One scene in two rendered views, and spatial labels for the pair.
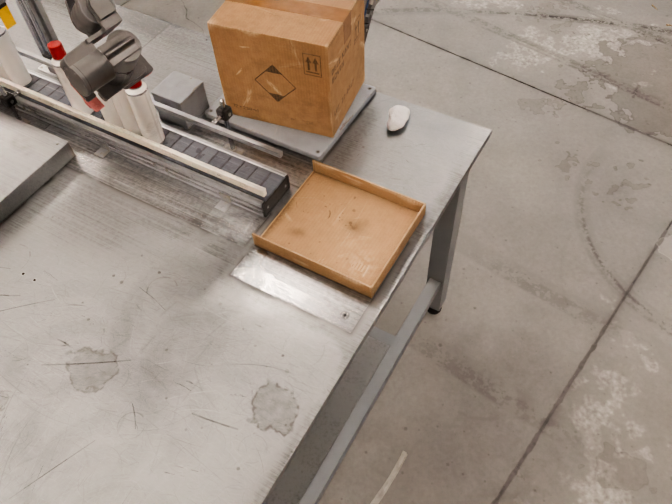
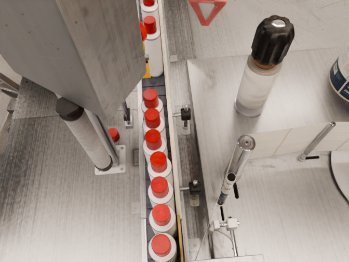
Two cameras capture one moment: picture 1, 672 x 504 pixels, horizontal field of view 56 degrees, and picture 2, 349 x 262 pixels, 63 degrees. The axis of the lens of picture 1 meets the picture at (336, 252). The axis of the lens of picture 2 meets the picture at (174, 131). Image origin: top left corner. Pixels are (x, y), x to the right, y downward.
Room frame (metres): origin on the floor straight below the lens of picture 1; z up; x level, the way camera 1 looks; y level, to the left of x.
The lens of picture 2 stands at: (1.63, 1.16, 1.59)
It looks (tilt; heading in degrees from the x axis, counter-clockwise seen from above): 61 degrees down; 234
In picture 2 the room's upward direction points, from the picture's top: 3 degrees counter-clockwise
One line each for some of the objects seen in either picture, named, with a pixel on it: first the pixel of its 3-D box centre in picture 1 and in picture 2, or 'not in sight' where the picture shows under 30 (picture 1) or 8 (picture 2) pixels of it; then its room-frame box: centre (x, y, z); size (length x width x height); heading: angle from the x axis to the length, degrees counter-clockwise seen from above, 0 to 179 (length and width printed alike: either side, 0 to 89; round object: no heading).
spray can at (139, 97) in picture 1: (143, 107); not in sight; (1.18, 0.43, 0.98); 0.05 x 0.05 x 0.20
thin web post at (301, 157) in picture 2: not in sight; (315, 143); (1.18, 1.12, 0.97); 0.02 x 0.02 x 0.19
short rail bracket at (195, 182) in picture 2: not in sight; (188, 189); (1.48, 1.00, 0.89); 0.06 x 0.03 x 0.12; 147
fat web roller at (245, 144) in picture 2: not in sight; (238, 160); (1.36, 1.04, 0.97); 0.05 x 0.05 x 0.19
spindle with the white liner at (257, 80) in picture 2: not in sight; (260, 70); (1.16, 0.91, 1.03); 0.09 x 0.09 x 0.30
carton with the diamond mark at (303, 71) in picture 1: (292, 53); not in sight; (1.34, 0.07, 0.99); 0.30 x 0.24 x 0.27; 66
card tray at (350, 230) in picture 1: (340, 224); not in sight; (0.89, -0.01, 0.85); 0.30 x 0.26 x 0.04; 57
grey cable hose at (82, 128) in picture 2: not in sight; (89, 140); (1.61, 0.90, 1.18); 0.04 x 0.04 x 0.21
